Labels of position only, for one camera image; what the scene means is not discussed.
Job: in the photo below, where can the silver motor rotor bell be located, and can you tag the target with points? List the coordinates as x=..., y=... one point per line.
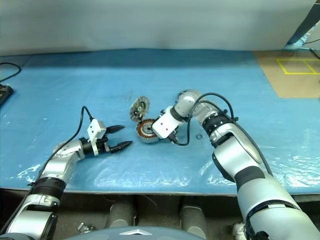
x=138, y=108

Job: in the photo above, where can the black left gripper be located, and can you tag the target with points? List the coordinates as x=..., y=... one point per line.
x=103, y=146

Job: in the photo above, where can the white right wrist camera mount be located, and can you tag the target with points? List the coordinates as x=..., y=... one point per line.
x=163, y=126

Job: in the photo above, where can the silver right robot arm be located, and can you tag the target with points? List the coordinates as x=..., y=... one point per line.
x=252, y=175

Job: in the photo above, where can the brown cardboard sheet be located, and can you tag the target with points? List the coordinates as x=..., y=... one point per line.
x=287, y=85

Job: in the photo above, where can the copper wound motor stator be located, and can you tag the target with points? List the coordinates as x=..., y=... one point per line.
x=145, y=138

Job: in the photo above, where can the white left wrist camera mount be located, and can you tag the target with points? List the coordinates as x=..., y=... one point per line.
x=96, y=127

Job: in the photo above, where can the dark teal slanted post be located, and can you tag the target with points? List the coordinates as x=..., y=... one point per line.
x=302, y=22

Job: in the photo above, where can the white metal fitting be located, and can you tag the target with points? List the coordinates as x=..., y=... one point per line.
x=238, y=230
x=86, y=227

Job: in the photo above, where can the black flat device case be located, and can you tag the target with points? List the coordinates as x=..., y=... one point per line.
x=3, y=93

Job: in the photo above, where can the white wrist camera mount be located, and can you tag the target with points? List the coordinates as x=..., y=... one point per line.
x=96, y=127
x=163, y=126

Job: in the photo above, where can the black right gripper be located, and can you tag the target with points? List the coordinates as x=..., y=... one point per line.
x=162, y=113

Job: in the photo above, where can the grey rounded cylinder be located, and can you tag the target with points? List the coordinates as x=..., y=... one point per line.
x=121, y=212
x=193, y=212

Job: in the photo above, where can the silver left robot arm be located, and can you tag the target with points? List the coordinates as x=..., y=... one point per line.
x=60, y=162

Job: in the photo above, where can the blue-grey robot torso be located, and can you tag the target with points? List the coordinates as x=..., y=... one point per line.
x=112, y=233

